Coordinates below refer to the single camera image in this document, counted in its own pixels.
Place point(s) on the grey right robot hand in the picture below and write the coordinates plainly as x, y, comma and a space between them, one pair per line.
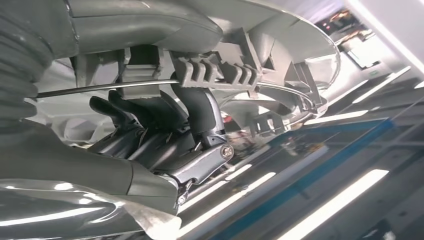
82, 165

